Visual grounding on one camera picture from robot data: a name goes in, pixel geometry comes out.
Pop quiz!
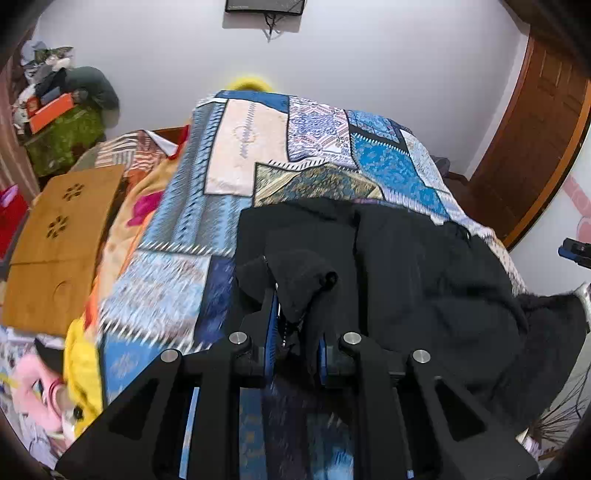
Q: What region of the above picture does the black jacket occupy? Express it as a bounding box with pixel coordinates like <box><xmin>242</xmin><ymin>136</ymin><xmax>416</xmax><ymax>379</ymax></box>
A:
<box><xmin>226</xmin><ymin>198</ymin><xmax>589</xmax><ymax>432</ymax></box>

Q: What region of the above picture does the yellow cloth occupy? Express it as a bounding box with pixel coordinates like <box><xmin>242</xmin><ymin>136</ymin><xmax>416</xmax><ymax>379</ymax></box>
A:
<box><xmin>63</xmin><ymin>317</ymin><xmax>103</xmax><ymax>439</ymax></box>

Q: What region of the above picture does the brown wooden door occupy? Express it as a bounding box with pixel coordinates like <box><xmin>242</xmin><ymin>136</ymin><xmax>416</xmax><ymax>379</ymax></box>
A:
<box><xmin>469</xmin><ymin>36</ymin><xmax>590</xmax><ymax>248</ymax></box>

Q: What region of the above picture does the blue patchwork bedspread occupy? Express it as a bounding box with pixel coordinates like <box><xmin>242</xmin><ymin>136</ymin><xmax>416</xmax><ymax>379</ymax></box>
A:
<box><xmin>98</xmin><ymin>89</ymin><xmax>528</xmax><ymax>480</ymax></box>

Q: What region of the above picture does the wooden lap desk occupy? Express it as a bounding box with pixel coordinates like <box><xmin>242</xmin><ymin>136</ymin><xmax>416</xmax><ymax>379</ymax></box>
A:
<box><xmin>1</xmin><ymin>165</ymin><xmax>124</xmax><ymax>337</ymax></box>

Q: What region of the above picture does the red flower plush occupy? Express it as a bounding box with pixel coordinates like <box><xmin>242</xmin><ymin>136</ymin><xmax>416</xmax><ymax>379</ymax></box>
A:
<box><xmin>0</xmin><ymin>184</ymin><xmax>28</xmax><ymax>258</ymax></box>

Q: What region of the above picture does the orange floral blanket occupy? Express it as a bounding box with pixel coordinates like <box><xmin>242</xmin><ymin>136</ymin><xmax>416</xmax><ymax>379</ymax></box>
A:
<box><xmin>72</xmin><ymin>126</ymin><xmax>189</xmax><ymax>329</ymax></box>

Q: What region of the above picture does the striped red curtain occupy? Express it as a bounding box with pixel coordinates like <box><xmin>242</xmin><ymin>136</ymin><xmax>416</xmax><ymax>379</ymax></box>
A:
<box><xmin>0</xmin><ymin>58</ymin><xmax>40</xmax><ymax>204</ymax></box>

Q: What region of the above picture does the green cloth covered cabinet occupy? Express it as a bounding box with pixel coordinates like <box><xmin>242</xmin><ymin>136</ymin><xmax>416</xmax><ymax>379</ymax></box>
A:
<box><xmin>24</xmin><ymin>105</ymin><xmax>104</xmax><ymax>178</ymax></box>

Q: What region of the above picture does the orange box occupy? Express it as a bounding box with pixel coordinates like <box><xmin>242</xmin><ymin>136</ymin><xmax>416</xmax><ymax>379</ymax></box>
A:
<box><xmin>29</xmin><ymin>93</ymin><xmax>74</xmax><ymax>134</ymax></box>

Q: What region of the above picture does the yellow plush toy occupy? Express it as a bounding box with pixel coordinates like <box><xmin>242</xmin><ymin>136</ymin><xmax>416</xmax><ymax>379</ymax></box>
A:
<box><xmin>225</xmin><ymin>76</ymin><xmax>273</xmax><ymax>93</ymax></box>

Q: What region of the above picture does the small wall monitor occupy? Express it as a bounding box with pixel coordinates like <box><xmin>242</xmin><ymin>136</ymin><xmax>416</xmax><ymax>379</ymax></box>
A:
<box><xmin>224</xmin><ymin>0</ymin><xmax>305</xmax><ymax>16</ymax></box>

